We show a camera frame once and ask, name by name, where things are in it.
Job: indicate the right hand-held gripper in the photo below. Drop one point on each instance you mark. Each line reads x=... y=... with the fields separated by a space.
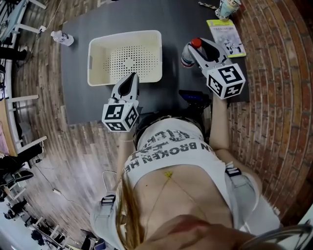
x=227 y=80

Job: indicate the person's right forearm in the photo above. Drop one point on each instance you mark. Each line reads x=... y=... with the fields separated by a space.
x=218 y=124

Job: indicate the white-framed grey table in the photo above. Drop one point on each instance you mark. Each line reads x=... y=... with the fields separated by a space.
x=13 y=17

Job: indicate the clear plastic water bottle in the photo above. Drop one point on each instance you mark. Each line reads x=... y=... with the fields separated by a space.
x=62 y=37

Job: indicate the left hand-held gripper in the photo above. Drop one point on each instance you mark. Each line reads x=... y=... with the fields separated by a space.
x=115 y=114

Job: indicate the person's white printed shirt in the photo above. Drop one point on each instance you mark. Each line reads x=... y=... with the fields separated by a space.
x=171 y=156

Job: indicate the person's left forearm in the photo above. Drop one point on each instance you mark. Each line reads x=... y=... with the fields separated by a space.
x=124 y=151

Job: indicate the white power strip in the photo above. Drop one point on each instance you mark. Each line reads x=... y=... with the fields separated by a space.
x=42 y=29

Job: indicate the yellow-green paperback book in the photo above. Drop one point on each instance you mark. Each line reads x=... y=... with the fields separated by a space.
x=226 y=34

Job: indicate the cream perforated plastic basket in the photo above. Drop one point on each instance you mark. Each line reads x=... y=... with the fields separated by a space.
x=102 y=53

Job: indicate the white floor power adapter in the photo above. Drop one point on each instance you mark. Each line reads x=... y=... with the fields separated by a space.
x=56 y=191

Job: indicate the red-capped small bottle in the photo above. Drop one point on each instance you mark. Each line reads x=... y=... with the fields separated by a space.
x=188 y=57

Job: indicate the black belt-mounted device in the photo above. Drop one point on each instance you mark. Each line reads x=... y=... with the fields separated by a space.
x=194 y=96

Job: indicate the dark grey table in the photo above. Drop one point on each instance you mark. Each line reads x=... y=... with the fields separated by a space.
x=78 y=97

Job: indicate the wooden table with white frame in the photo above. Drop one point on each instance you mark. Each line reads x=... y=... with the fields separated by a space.
x=3 y=122

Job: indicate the cartoon figure cup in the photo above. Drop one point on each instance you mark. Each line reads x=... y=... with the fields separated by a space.
x=226 y=8

